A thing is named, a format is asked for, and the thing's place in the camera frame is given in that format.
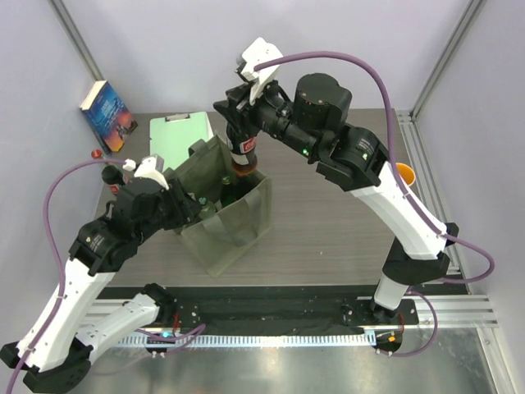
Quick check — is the slotted cable duct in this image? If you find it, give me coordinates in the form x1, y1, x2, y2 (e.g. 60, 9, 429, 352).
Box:
115, 331, 377, 350

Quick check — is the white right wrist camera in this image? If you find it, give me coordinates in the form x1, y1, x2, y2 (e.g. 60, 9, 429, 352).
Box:
236, 37, 283, 105

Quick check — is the small cola bottle red cap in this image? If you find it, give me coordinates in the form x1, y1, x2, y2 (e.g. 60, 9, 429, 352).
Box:
226, 129, 258, 177

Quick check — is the green clipboard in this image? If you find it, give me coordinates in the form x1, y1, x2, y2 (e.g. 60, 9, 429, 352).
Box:
149, 112, 213, 172

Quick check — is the white mug orange inside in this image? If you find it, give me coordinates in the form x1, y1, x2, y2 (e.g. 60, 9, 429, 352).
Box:
396, 163, 416, 186

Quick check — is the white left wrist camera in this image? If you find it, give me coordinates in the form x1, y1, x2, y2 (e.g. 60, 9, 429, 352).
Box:
122, 154, 169, 190

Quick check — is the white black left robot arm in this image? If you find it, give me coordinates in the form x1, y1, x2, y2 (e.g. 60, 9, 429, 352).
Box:
1, 178, 200, 393

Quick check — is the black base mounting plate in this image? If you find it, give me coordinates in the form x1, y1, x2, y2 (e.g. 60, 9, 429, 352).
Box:
175, 295, 419, 337

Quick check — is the green glass bottle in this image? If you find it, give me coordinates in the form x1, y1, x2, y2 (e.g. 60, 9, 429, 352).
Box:
220, 175, 237, 208

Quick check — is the tall cola bottle red cap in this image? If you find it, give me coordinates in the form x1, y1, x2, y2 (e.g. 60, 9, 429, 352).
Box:
235, 175, 257, 199

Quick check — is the clear glass bottle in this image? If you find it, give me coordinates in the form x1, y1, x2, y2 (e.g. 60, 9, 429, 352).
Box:
199, 197, 217, 221

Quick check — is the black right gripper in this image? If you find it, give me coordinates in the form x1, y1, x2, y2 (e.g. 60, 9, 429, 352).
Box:
213, 76, 320, 163

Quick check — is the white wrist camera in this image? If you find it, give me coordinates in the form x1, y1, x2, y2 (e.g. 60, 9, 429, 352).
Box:
236, 37, 283, 105
122, 154, 169, 190

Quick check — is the olive green canvas bag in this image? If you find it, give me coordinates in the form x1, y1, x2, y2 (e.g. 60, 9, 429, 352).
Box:
165, 136, 272, 277

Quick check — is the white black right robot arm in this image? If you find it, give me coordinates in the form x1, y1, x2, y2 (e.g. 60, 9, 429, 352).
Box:
213, 73, 459, 324

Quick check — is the blue paperback book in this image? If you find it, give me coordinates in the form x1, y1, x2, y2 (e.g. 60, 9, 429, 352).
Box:
80, 80, 138, 154

